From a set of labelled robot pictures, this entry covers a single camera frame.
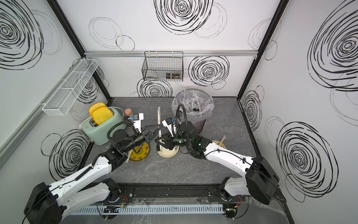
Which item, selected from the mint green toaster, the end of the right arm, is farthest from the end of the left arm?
the mint green toaster

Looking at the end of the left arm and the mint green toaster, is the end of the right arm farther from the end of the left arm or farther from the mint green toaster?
the mint green toaster

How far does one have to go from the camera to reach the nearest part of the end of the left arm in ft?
2.03
